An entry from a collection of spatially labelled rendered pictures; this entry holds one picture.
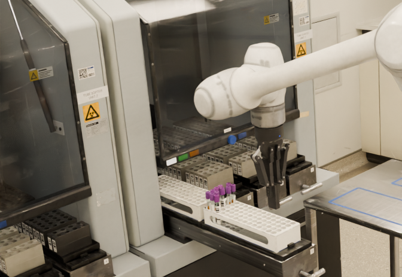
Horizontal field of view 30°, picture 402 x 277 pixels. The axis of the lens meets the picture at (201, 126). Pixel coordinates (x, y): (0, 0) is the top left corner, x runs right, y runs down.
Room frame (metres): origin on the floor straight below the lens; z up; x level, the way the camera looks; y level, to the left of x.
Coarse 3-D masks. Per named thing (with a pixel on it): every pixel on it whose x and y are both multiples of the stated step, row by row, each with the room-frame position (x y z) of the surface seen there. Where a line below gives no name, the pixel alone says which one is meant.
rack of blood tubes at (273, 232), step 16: (224, 208) 2.01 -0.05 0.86; (240, 208) 2.00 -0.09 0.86; (256, 208) 1.99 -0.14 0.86; (208, 224) 2.01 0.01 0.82; (224, 224) 1.98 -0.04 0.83; (240, 224) 1.90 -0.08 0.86; (256, 224) 1.88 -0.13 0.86; (272, 224) 1.88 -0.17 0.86; (288, 224) 1.86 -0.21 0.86; (256, 240) 1.90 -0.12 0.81; (272, 240) 1.80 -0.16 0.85; (288, 240) 1.82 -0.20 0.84
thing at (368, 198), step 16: (368, 176) 2.25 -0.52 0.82; (384, 176) 2.24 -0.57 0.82; (400, 176) 2.23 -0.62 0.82; (336, 192) 2.15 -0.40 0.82; (352, 192) 2.14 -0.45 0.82; (368, 192) 2.13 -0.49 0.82; (384, 192) 2.11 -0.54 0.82; (400, 192) 2.10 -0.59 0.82; (304, 208) 2.11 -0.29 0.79; (320, 208) 2.06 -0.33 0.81; (336, 208) 2.03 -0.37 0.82; (352, 208) 2.02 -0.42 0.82; (368, 208) 2.01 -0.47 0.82; (384, 208) 2.00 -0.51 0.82; (400, 208) 1.99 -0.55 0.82; (368, 224) 1.92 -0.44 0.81; (384, 224) 1.89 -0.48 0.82; (400, 224) 1.88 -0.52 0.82
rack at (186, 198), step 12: (168, 180) 2.27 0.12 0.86; (168, 192) 2.19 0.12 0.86; (180, 192) 2.17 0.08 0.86; (192, 192) 2.15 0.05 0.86; (204, 192) 2.14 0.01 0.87; (168, 204) 2.21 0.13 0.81; (180, 204) 2.20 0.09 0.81; (192, 204) 2.06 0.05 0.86; (204, 204) 2.06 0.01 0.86; (192, 216) 2.07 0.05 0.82
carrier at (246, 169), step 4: (240, 160) 2.35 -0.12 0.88; (244, 160) 2.35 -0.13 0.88; (248, 160) 2.35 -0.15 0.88; (240, 164) 2.33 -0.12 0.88; (244, 164) 2.33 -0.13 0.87; (248, 164) 2.35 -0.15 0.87; (252, 164) 2.36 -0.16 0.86; (240, 168) 2.33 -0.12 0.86; (244, 168) 2.33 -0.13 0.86; (248, 168) 2.35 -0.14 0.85; (252, 168) 2.36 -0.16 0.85; (240, 172) 2.33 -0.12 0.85; (244, 172) 2.33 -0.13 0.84; (248, 172) 2.34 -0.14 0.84; (252, 172) 2.36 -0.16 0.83; (256, 172) 2.37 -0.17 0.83; (244, 176) 2.33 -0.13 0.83; (248, 176) 2.34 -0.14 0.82
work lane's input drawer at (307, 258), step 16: (176, 224) 2.10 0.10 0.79; (192, 224) 2.05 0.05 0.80; (208, 240) 1.99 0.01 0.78; (224, 240) 1.93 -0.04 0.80; (240, 240) 1.89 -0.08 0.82; (304, 240) 1.85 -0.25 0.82; (240, 256) 1.88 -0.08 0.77; (256, 256) 1.83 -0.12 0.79; (272, 256) 1.80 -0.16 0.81; (288, 256) 1.78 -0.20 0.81; (304, 256) 1.81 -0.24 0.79; (272, 272) 1.79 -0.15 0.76; (288, 272) 1.77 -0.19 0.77; (304, 272) 1.79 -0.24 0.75; (320, 272) 1.79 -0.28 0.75
